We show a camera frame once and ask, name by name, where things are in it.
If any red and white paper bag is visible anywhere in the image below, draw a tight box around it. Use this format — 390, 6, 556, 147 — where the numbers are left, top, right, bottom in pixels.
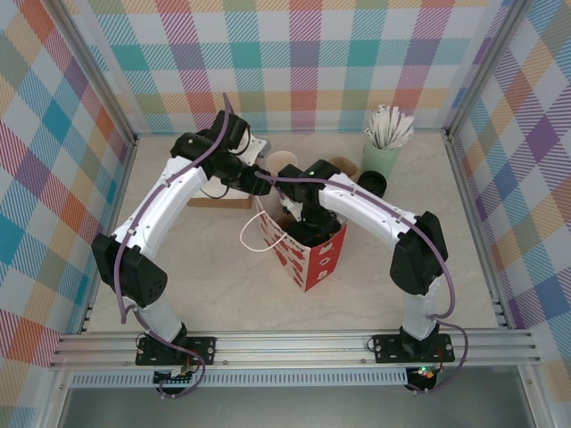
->
240, 195, 348, 293

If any white paper napkin stack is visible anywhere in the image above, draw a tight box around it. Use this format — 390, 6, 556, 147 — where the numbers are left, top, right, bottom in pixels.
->
186, 176, 256, 200

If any brown cardboard napkin box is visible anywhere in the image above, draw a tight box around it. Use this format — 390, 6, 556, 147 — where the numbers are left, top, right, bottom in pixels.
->
186, 195, 254, 210

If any black plastic cup lid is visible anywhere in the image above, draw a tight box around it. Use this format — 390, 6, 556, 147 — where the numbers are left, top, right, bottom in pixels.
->
359, 170, 388, 197

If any mint green stick holder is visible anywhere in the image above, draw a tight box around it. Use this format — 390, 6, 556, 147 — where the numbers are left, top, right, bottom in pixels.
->
360, 140, 401, 180

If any aluminium side rail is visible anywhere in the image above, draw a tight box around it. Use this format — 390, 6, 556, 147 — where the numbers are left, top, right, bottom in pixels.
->
82, 133, 137, 333
445, 131, 509, 329

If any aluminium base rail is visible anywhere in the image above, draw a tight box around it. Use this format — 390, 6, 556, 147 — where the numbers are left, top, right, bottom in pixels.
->
48, 329, 543, 369

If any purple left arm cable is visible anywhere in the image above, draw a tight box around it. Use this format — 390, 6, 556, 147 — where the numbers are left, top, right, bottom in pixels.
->
116, 91, 233, 400

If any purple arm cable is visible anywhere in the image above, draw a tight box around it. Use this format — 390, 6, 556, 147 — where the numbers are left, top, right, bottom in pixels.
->
116, 91, 233, 400
258, 173, 469, 396

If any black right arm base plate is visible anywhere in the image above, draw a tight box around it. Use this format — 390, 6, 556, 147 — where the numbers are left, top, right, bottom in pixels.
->
372, 332, 456, 365

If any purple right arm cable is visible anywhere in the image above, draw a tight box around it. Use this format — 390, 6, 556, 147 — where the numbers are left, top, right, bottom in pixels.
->
258, 173, 469, 396

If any aluminium frame post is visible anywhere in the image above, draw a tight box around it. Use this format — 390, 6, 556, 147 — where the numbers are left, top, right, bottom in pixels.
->
53, 0, 139, 146
445, 0, 534, 139

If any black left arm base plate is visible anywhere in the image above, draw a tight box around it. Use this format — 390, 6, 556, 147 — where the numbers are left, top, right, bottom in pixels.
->
136, 334, 219, 366

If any perforated metal cable tray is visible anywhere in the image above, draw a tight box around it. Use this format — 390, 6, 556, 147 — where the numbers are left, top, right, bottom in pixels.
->
69, 372, 410, 388

